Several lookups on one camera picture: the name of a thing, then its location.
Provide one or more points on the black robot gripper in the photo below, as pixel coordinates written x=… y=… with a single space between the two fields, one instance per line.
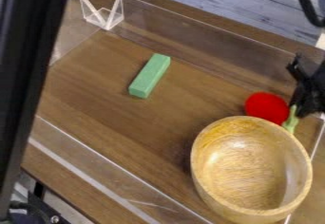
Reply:
x=307 y=97

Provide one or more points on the red felt strawberry toy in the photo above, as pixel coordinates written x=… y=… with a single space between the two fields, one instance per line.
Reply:
x=267 y=106

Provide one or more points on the wooden bowl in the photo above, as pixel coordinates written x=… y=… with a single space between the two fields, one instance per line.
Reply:
x=250 y=169

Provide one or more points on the green rectangular block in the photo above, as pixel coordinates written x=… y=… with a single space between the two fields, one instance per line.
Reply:
x=148 y=76

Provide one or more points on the clear acrylic table barrier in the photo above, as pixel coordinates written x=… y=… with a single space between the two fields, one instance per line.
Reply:
x=127 y=171

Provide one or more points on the clear acrylic corner bracket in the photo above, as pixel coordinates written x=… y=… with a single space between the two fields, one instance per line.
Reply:
x=104 y=18

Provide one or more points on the black clamp with cable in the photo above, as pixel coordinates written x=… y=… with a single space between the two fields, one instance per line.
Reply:
x=29 y=210

